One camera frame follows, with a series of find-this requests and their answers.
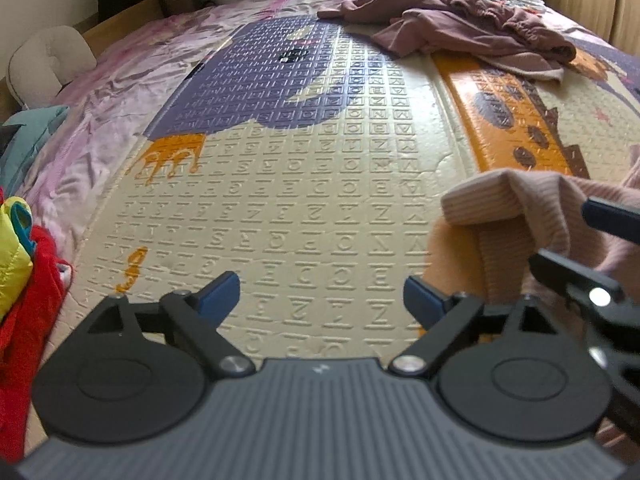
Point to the printed foam play mat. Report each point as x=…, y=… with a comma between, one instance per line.
x=300, y=185

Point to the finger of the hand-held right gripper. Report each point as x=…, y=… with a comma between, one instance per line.
x=610, y=217
x=575, y=275

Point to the wooden wardrobe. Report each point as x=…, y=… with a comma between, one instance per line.
x=600, y=0

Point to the mauve elastic-cuff pants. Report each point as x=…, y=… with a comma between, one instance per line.
x=525, y=30

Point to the mauve striped garment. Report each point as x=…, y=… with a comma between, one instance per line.
x=540, y=72

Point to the yellow puffer jacket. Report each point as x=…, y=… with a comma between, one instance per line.
x=12, y=270

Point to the beige dimpled pillow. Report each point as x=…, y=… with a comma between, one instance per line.
x=45, y=65

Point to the pink floral bed sheet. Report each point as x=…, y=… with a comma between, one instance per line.
x=125, y=75

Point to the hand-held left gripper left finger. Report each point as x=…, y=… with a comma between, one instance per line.
x=220, y=295

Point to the wooden headboard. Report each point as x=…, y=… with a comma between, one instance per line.
x=130, y=20

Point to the mauve sweatshirt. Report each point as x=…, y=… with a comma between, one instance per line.
x=425, y=35

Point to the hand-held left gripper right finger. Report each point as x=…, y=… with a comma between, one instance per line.
x=422, y=300

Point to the pink striped baby shirt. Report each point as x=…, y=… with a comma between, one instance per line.
x=525, y=205

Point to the red fleece garment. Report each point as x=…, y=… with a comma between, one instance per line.
x=30, y=350

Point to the teal cloth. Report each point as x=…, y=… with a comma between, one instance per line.
x=30, y=135

